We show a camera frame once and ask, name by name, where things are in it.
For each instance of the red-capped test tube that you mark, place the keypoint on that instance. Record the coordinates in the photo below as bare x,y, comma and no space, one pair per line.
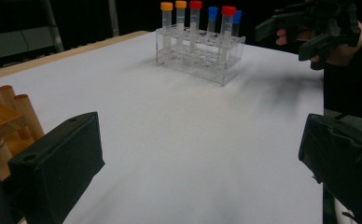
228,25
195,17

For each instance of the orange-capped test tube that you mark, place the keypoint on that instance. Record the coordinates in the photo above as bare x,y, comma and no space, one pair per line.
180,17
166,18

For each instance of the grey metal stand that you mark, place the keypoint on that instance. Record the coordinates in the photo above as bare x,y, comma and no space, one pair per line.
14,43

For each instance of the blue-capped test tube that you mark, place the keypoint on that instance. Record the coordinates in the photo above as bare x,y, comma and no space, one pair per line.
212,18
237,23

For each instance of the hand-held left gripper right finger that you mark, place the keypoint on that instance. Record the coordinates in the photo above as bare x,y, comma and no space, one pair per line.
344,161

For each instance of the white table mat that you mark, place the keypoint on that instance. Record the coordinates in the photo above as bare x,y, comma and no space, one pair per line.
169,140

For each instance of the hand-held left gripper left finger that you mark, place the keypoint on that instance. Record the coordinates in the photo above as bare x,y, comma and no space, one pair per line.
58,161

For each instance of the clear acrylic test tube rack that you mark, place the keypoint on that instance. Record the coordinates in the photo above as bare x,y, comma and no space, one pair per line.
201,67

